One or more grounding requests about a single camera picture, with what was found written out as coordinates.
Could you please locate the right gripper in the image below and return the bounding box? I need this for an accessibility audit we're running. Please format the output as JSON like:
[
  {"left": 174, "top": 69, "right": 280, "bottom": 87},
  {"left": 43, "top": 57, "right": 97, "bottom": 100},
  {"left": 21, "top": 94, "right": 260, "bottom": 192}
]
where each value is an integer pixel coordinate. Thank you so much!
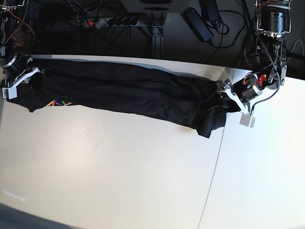
[{"left": 1, "top": 53, "right": 43, "bottom": 91}]

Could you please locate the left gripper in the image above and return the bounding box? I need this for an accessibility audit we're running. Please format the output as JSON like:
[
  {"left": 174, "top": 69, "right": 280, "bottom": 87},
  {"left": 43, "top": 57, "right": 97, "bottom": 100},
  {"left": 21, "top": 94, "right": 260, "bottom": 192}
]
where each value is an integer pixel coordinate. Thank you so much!
[{"left": 215, "top": 73, "right": 263, "bottom": 112}]

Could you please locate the black T-shirt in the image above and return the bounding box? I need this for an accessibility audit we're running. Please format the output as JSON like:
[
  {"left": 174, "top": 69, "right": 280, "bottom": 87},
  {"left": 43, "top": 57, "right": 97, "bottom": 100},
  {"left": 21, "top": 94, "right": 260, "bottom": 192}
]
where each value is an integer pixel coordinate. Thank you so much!
[{"left": 10, "top": 59, "right": 227, "bottom": 137}]

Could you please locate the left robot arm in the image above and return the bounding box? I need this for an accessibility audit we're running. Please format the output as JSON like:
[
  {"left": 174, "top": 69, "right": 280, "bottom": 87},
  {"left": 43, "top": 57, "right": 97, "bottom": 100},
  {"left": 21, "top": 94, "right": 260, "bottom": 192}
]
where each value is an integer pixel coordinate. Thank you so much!
[{"left": 210, "top": 0, "right": 291, "bottom": 115}]

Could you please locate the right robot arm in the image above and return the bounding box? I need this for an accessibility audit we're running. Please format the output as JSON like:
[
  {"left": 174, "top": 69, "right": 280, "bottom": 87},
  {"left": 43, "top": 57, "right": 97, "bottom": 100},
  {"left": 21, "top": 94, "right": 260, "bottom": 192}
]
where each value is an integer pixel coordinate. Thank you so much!
[{"left": 0, "top": 0, "right": 45, "bottom": 89}]

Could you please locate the black power adapter brick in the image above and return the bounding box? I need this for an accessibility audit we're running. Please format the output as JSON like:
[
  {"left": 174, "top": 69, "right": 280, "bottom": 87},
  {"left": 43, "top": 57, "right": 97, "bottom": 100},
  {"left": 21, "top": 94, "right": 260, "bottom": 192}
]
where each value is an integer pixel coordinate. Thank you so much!
[{"left": 182, "top": 7, "right": 213, "bottom": 42}]

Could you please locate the white power strip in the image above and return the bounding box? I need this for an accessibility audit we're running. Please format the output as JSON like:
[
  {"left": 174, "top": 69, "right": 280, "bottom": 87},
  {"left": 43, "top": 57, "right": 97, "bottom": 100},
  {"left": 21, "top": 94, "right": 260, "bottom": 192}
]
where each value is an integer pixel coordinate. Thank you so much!
[{"left": 81, "top": 17, "right": 141, "bottom": 30}]

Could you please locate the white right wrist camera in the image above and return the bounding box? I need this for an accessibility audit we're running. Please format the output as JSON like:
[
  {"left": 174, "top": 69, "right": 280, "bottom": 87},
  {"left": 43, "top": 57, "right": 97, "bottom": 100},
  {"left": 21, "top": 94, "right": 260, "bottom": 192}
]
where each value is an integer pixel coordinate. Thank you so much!
[{"left": 2, "top": 87, "right": 17, "bottom": 99}]

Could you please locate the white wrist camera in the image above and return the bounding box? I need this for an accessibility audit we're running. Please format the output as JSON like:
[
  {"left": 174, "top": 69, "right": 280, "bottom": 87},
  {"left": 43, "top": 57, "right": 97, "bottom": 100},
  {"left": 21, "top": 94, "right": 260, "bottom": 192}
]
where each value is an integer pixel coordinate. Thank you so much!
[
  {"left": 2, "top": 87, "right": 17, "bottom": 99},
  {"left": 240, "top": 114, "right": 255, "bottom": 128}
]

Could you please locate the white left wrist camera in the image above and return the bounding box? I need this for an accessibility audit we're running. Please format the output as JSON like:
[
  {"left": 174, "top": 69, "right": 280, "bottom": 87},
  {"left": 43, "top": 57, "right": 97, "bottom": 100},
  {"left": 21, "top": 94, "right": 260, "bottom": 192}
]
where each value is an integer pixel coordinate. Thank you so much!
[{"left": 240, "top": 114, "right": 255, "bottom": 128}]

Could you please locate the vertical aluminium frame post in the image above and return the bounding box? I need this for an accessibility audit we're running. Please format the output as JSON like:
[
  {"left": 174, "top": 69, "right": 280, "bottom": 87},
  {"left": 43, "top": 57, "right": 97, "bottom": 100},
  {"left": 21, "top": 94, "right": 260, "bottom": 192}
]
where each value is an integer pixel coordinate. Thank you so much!
[{"left": 152, "top": 25, "right": 163, "bottom": 59}]

